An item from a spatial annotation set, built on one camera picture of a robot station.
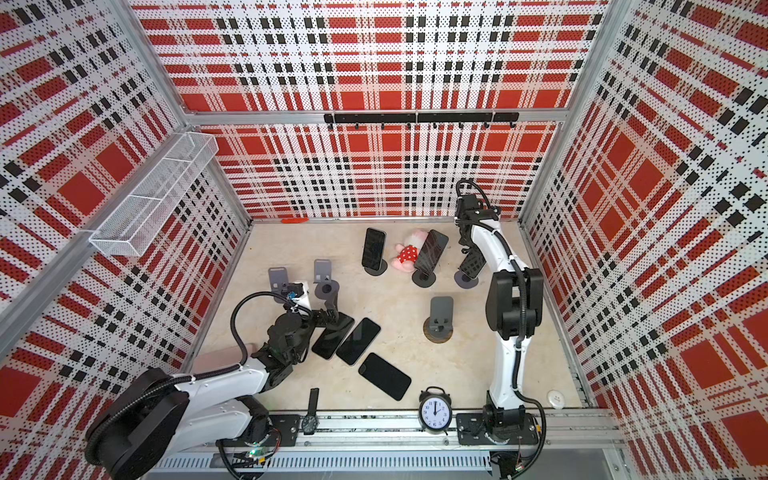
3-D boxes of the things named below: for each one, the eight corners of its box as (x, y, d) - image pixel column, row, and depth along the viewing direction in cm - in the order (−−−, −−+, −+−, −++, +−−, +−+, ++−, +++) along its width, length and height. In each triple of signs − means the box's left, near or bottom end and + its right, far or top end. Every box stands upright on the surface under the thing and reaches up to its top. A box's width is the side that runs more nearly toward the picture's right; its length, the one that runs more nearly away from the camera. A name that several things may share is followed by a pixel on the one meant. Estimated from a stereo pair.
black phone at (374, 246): (364, 270, 108) (359, 243, 96) (371, 255, 112) (368, 227, 100) (382, 275, 106) (379, 248, 94) (389, 259, 111) (387, 231, 99)
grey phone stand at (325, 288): (316, 299, 100) (309, 282, 92) (321, 276, 106) (315, 258, 98) (337, 299, 100) (332, 282, 92) (341, 276, 106) (336, 258, 98)
